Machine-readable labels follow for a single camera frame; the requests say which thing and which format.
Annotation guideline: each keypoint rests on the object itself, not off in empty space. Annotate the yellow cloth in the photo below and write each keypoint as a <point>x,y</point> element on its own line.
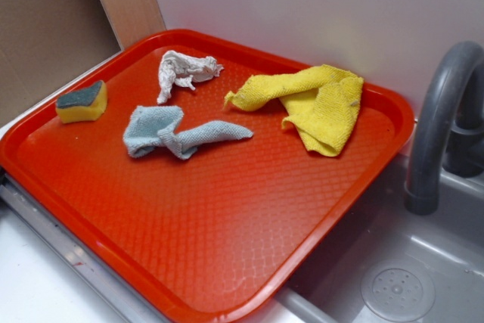
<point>322,104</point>

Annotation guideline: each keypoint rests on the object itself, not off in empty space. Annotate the light blue cloth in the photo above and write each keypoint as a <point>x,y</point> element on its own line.
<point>150,128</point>

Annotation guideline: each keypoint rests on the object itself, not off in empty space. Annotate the white crumpled cloth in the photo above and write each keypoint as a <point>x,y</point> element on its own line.
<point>184,71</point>

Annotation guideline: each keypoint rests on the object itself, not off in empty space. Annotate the red plastic tray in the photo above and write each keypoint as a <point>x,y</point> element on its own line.
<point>208,239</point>

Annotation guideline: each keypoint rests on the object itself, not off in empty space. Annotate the yellow sponge with green pad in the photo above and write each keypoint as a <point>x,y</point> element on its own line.
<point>86,104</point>

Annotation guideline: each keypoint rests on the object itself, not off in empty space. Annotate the grey plastic sink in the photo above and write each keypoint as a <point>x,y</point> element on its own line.
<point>381,263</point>

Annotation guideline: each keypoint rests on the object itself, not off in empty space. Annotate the metal edge strip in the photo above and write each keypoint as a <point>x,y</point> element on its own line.
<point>49,275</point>

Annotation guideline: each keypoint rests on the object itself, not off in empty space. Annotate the grey plastic faucet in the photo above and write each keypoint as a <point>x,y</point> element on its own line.
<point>449,132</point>

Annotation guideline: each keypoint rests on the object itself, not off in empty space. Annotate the brown cardboard panel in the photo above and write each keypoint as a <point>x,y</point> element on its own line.
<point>47,43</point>

